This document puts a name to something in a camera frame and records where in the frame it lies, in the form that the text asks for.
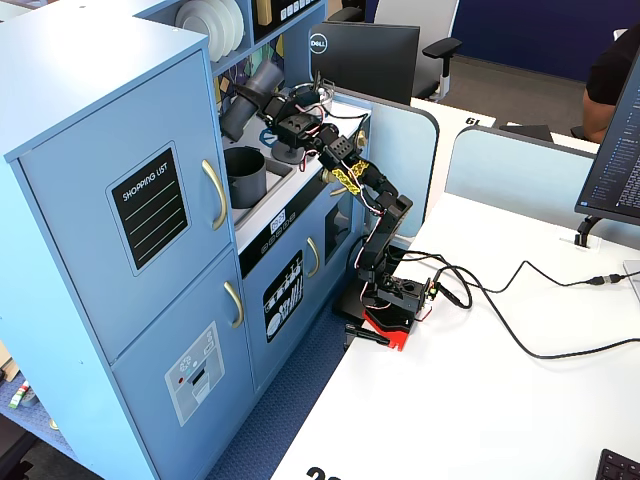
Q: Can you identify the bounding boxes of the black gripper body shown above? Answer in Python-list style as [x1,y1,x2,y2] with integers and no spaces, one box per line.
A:
[262,92,337,154]

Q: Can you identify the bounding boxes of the black and red robot base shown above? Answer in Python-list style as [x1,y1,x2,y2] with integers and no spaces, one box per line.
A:
[332,273,435,352]

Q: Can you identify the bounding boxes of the gray pot lid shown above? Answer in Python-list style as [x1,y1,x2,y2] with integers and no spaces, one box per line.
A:
[272,139,311,165]

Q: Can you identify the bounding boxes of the gray sink basin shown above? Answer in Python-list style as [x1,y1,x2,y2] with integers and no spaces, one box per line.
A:
[229,149,297,226]

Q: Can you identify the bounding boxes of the gray pot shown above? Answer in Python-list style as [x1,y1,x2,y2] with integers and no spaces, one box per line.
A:
[223,145,269,210]

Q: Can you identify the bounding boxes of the white plate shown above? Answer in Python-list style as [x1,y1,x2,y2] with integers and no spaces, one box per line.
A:
[174,0,226,64]
[227,0,246,49]
[209,0,240,57]

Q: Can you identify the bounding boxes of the black toy microwave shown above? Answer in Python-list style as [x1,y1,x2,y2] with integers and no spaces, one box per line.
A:
[252,0,321,44]

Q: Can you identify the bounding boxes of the black dell monitor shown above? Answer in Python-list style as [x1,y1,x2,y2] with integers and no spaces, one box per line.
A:
[308,21,421,105]

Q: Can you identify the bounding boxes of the blue oven door with window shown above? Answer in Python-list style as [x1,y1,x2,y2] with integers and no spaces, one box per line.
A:
[319,164,364,306]

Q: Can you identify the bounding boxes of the black shopping list board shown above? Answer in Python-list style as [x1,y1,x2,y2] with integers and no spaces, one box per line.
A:
[104,140,192,278]

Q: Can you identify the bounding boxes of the white office chair black armrests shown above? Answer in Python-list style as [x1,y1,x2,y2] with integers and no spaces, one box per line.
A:
[327,0,464,101]

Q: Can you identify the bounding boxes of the blue toy kitchen unit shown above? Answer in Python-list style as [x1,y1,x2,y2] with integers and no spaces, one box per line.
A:
[0,0,374,480]

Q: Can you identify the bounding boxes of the long desk divider panel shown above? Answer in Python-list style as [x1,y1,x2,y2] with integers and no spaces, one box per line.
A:
[443,125,640,251]

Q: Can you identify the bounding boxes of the black table clamp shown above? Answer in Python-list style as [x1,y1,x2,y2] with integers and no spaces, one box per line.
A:
[343,323,392,349]

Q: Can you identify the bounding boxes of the tall blue fridge door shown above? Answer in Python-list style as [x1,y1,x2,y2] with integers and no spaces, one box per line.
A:
[17,49,236,364]

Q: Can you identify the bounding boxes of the blue dishwasher door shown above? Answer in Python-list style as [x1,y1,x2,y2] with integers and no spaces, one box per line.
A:
[243,227,325,394]

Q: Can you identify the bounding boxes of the dark gray flat object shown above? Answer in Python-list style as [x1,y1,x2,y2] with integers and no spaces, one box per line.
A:
[498,123,555,145]

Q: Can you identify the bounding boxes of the gray ice dispenser panel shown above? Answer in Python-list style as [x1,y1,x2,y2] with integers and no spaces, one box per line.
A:
[164,321,226,428]

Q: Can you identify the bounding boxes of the blue fridge door with dispenser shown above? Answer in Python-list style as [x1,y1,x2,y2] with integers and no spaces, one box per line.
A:
[110,248,257,480]

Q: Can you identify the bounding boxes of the person in black shirt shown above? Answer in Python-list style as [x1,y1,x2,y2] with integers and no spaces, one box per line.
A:
[582,22,640,145]

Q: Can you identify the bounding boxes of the computer monitor with text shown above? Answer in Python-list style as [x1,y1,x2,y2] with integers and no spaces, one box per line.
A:
[574,44,640,227]

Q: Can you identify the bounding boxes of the small white carton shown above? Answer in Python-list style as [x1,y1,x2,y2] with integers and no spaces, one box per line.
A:
[8,379,37,409]

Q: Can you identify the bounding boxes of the black keyboard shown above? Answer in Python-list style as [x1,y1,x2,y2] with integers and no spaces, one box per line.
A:
[596,448,640,480]

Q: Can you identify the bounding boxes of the long gold fridge handle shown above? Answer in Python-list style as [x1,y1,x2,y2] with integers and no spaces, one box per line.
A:
[201,158,229,232]

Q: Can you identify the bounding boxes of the gold dishwasher handle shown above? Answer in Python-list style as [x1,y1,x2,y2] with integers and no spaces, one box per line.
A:
[305,236,321,279]

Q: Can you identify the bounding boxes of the short gold fridge handle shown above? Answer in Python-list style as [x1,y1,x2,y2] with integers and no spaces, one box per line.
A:
[223,280,245,330]

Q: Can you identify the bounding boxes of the thin black usb cable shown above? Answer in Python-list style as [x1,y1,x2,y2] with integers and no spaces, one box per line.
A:
[434,258,640,310]

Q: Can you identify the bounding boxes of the thick black cable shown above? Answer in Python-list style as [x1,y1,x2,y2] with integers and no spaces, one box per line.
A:
[399,252,640,361]

